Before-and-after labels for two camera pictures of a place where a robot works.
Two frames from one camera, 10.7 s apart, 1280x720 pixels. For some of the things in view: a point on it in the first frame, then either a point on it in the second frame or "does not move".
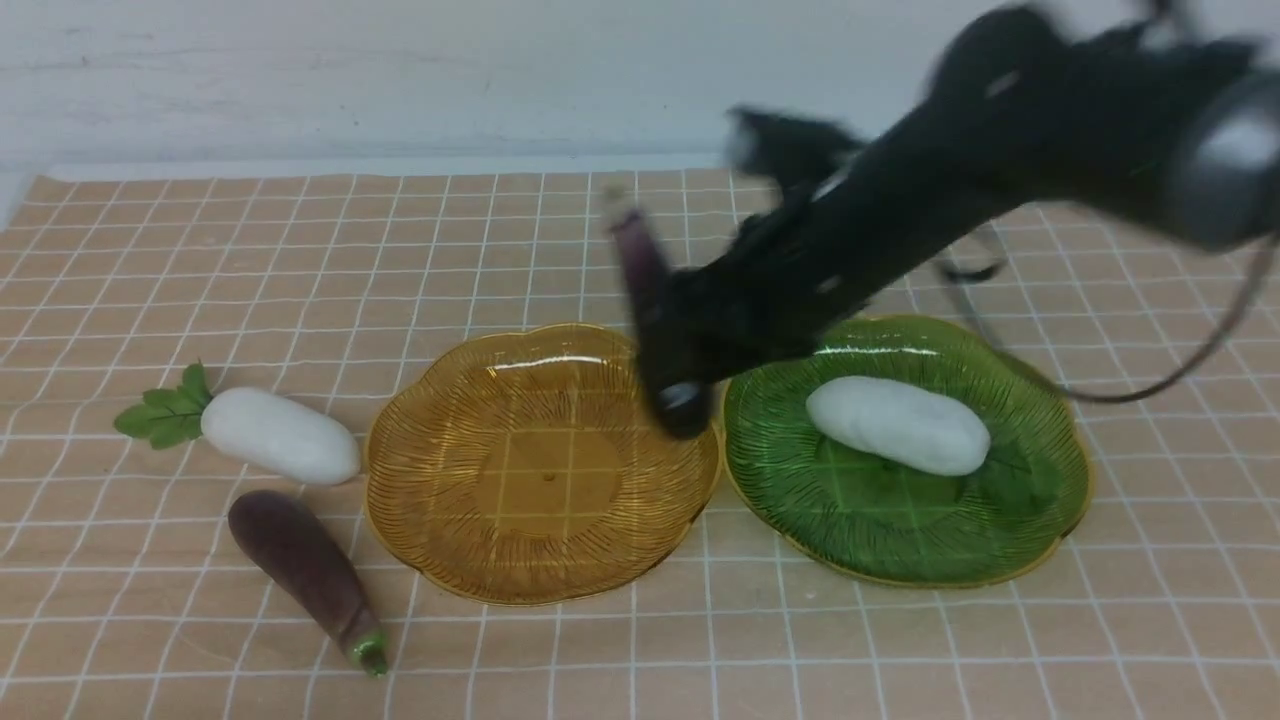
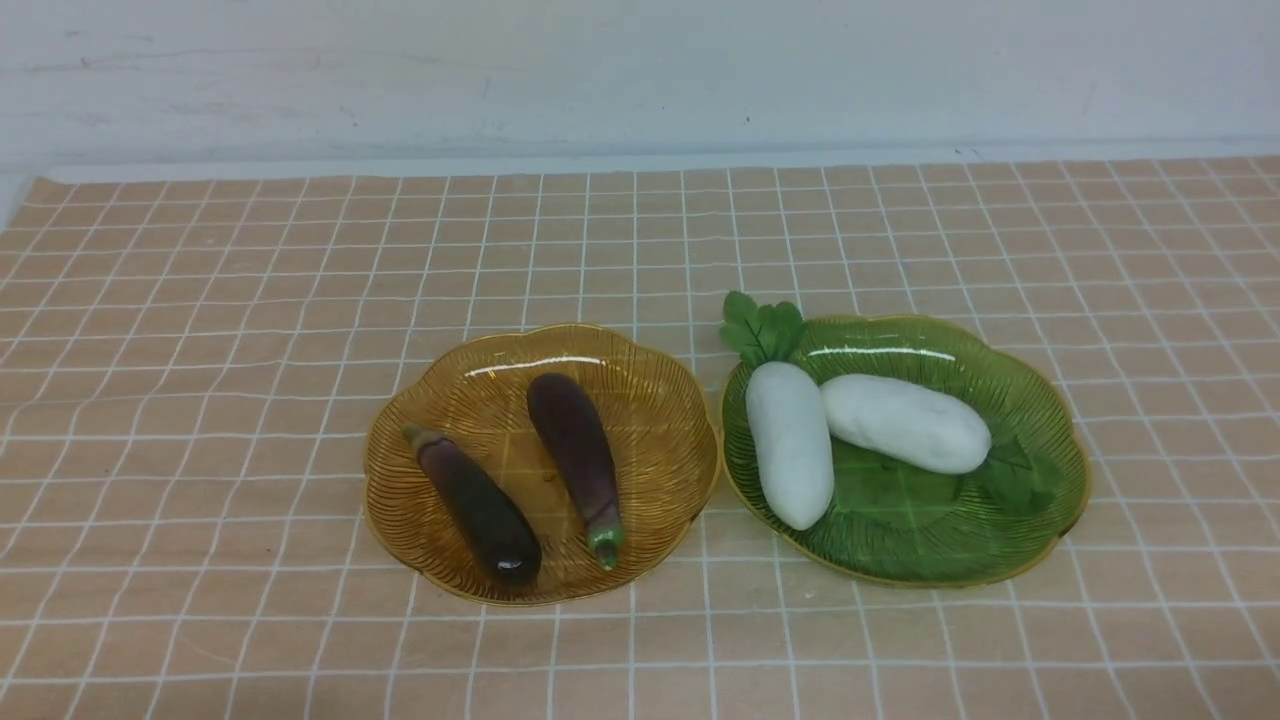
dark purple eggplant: [644, 263] -> [499, 540]
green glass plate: [893, 524] does not move
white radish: [900, 424] does not move
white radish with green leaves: [260, 426] -> [786, 409]
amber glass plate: [532, 464] does not move
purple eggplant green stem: [293, 544] -> [573, 437]
